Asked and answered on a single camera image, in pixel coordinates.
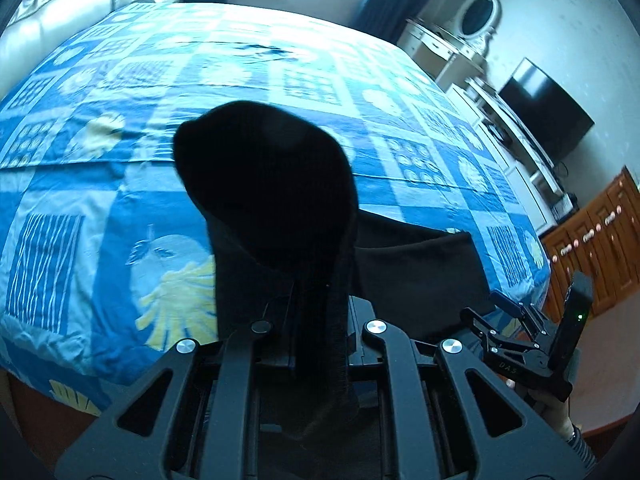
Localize white dresser with oval mirror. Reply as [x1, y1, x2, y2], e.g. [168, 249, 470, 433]
[397, 0, 502, 91]

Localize blue patterned bed sheet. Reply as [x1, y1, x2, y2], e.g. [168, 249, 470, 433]
[1, 2, 550, 415]

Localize white tv shelf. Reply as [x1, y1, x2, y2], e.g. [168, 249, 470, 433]
[446, 80, 564, 236]

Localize beige tufted headboard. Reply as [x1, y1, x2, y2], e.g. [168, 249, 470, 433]
[1, 0, 131, 94]

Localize black flat television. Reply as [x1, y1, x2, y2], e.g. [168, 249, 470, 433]
[498, 58, 594, 165]

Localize brown wooden cabinet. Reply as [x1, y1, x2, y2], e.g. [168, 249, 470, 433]
[541, 167, 639, 322]

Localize person's right hand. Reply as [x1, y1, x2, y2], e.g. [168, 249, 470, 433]
[524, 389, 575, 441]

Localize black pants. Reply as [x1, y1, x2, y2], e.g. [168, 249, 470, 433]
[172, 101, 492, 442]

